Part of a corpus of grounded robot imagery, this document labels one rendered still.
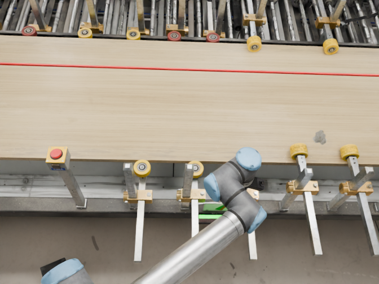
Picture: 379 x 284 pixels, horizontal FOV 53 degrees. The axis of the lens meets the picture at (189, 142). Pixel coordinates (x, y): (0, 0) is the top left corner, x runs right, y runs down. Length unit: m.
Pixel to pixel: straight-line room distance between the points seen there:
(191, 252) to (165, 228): 1.48
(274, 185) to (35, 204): 1.25
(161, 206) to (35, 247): 1.07
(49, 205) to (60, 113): 0.46
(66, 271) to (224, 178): 0.55
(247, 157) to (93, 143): 0.86
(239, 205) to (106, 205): 0.89
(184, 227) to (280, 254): 0.66
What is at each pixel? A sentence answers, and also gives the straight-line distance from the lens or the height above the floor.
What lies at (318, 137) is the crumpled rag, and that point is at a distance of 2.01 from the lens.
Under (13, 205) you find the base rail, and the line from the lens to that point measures 2.07.
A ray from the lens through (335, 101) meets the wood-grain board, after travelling 2.21.
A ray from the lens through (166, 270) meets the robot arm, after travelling 1.14.
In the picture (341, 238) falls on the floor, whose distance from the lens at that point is 2.87.
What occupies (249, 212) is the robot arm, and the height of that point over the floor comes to 1.37.
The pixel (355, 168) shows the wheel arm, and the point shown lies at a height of 0.96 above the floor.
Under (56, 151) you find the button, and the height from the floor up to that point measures 1.23.
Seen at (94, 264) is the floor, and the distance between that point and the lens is 2.61.
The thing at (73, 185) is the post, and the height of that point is 0.97.
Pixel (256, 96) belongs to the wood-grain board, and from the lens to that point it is 2.08.
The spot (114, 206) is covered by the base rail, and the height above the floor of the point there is 0.70.
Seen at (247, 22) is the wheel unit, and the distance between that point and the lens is 2.39.
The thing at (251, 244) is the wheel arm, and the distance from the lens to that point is 1.74.
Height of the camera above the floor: 2.50
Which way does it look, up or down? 59 degrees down
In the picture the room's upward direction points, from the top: 6 degrees clockwise
